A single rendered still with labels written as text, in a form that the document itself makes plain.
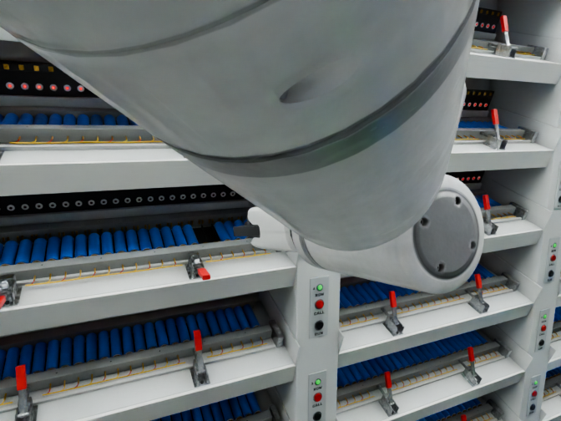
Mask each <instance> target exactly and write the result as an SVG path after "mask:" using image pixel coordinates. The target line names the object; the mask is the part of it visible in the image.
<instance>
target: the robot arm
mask: <svg viewBox="0 0 561 421"><path fill-rule="evenodd" d="M479 1H480V0H0V27H1V28H3V29H4V30H6V31H7V32H8V33H10V34H11V35H12V36H14V37H15V38H16V39H17V40H19V41H20V42H22V43H23V44H25V45H26V46H28V47H29V48H31V49H32V50H33V51H34V52H36V53H37V54H39V55H40V56H42V57H43V58H45V59H46V60H48V61H49V62H50V63H51V64H53V65H54V66H56V67H57V68H59V69H60V70H62V71H63V72H65V73H66V74H67V75H68V76H70V77H71V78H72V79H74V80H76V81H77V82H78V83H80V84H82V85H83V86H84V87H85V88H86V89H88V90H90V91H91V92H92V93H94V94H96V95H97V96H98V97H100V98H101V99H102V100H104V101H105V102H106V103H108V104H110V105H111V106H112V107H114V108H115V109H117V110H118V111H119V112H120V113H122V114H124V115H125V116H126V117H128V118H129V119H131V120H132V121H134V122H135V123H136V124H138V125H139V126H140V127H142V128H143V129H145V130H146V131H148V132H149V133H151V134H152V135H153V136H155V137H156V138H157V139H159V140H161V141H162V142H163V143H165V144H166V145H168V146H169V147H170V148H172V149H173V150H175V151H176V152H178V153H179V154H181V155H183V156H184V157H185V158H186V159H187V160H189V161H191V162H192V163H194V164H195V165H197V166H198V167H200V168H201V169H202V170H204V171H205V172H207V173H208V174H210V175H212V176H213V177H214V178H216V179H217V180H218V181H220V182H221V183H223V184H224V185H226V186H228V187H229V188H231V189H232V190H233V191H235V192H236V193H238V194H239V195H241V196H242V197H244V198H245V199H247V200H248V201H249V202H251V203H252V204H254V205H256V206H257V207H252V208H250V209H249V210H248V216H247V222H245V225H244V226H233V231H234V236H248V237H249V238H252V239H253V240H252V242H251V244H252V245H253V246H255V247H258V248H261V249H267V250H274V251H286V252H288V251H293V252H298V253H299V254H300V256H301V257H302V258H303V259H304V260H305V261H306V262H307V263H309V264H310V265H311V266H314V267H316V268H320V269H324V270H328V271H334V272H338V273H342V274H346V275H349V276H356V277H360V278H364V279H367V280H372V281H375V282H382V283H386V284H389V285H393V286H397V287H404V288H407V289H412V290H415V291H419V292H425V293H429V294H444V293H448V292H452V291H454V290H456V289H458V288H459V287H460V286H461V285H463V284H464V283H465V282H466V281H467V280H468V279H469V277H470V276H471V275H472V274H473V272H474V271H475V269H476V267H477V265H478V262H479V260H480V257H481V255H482V251H483V242H484V226H483V217H482V213H481V211H480V208H479V205H478V203H477V200H476V199H475V197H474V195H473V193H472V192H471V191H470V190H469V189H468V188H467V187H466V186H465V185H464V184H463V183H462V182H461V181H460V180H458V179H456V178H454V177H452V176H450V175H446V171H447V166H448V162H449V159H450V156H451V153H452V147H453V144H454V140H455V137H456V133H457V128H458V125H459V121H460V118H461V114H462V109H463V105H464V102H465V98H466V95H467V87H466V84H465V78H466V73H467V69H468V60H469V56H470V52H471V47H472V42H473V34H474V29H475V24H476V19H477V15H478V6H479Z"/></svg>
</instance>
